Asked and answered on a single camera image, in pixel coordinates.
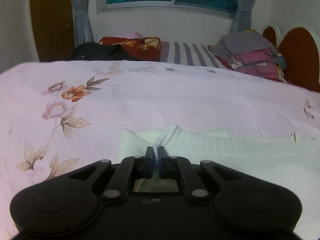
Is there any brown wooden door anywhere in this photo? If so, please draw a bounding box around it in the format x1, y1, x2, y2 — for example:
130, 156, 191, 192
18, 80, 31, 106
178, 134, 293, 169
29, 0, 75, 62

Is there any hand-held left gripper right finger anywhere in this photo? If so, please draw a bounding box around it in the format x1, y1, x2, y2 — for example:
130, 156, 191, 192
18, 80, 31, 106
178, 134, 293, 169
159, 146, 242, 202

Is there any white towel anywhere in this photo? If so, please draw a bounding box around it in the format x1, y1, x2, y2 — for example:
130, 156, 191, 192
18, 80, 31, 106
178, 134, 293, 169
120, 124, 320, 195

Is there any pile of folded clothes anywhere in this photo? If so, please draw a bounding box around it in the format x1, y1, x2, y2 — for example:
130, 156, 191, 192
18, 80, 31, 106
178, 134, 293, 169
207, 29, 287, 82

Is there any wooden headboard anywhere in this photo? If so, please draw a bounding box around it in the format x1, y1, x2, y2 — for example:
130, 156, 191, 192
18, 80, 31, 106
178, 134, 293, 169
262, 25, 320, 93

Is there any pink floral bed sheet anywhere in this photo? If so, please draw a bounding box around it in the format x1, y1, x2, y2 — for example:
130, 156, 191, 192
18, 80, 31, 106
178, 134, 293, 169
0, 60, 320, 233

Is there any grey curtain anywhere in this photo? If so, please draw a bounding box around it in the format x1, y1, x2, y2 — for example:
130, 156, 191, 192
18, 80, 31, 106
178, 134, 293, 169
230, 0, 260, 34
67, 0, 94, 45

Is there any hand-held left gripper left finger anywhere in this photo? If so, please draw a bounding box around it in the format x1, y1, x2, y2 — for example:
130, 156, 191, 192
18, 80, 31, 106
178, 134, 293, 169
67, 146, 154, 203

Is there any red floral pillow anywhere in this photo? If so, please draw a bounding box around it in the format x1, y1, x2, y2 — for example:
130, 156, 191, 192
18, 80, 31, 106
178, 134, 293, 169
97, 36, 162, 62

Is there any striped mattress cover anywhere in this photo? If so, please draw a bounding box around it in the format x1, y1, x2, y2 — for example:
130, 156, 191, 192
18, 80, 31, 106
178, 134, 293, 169
160, 41, 225, 69

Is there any black garment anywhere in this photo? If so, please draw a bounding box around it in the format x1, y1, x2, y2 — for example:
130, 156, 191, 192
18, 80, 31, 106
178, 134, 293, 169
71, 42, 140, 61

